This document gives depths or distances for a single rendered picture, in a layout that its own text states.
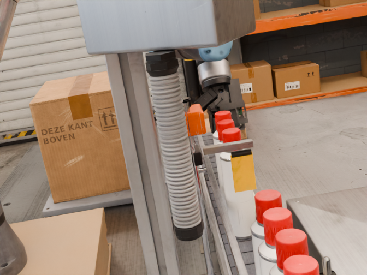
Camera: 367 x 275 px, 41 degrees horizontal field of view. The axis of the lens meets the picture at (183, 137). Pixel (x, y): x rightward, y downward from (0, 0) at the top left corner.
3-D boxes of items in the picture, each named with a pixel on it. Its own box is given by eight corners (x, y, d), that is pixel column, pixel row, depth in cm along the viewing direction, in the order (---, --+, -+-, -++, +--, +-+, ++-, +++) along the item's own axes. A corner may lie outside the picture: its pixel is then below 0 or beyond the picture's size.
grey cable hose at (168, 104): (206, 239, 55) (178, 52, 49) (175, 245, 55) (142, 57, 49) (203, 225, 58) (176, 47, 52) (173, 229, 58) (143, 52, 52)
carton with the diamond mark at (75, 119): (145, 186, 130) (126, 86, 122) (53, 204, 128) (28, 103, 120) (140, 150, 159) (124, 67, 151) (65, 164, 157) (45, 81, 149)
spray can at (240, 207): (260, 237, 92) (248, 132, 86) (232, 241, 92) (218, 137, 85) (254, 223, 97) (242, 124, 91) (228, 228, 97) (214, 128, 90)
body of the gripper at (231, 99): (249, 125, 110) (238, 73, 112) (210, 131, 110) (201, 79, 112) (245, 132, 117) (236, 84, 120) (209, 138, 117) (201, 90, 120)
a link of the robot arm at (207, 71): (197, 62, 113) (197, 74, 121) (200, 81, 112) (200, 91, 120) (230, 57, 113) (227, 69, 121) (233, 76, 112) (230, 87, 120)
